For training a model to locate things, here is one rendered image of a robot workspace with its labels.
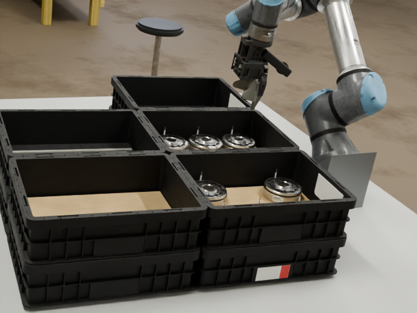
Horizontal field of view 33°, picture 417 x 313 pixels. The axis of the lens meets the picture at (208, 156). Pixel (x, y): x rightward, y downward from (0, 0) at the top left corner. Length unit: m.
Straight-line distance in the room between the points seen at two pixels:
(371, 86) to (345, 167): 0.25
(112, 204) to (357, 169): 0.80
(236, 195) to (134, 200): 0.28
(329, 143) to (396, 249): 0.37
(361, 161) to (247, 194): 0.44
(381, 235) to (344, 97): 0.42
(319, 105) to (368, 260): 0.51
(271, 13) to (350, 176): 0.57
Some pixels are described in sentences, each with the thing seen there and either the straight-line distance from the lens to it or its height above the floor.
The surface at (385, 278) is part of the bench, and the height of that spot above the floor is 0.70.
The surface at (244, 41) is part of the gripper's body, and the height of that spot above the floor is 1.19.
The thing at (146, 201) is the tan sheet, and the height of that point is 0.83.
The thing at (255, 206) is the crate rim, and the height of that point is 0.93.
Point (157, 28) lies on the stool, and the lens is 4.45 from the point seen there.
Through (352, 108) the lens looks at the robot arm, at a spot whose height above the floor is 1.01.
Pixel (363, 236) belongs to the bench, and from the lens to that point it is 2.09.
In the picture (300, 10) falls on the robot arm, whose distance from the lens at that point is 2.35.
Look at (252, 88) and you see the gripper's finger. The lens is 2.00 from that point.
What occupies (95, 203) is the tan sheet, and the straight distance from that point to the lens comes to 1.74.
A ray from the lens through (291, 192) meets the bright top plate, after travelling 1.87.
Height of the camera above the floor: 1.67
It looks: 24 degrees down
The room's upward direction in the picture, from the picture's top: 9 degrees clockwise
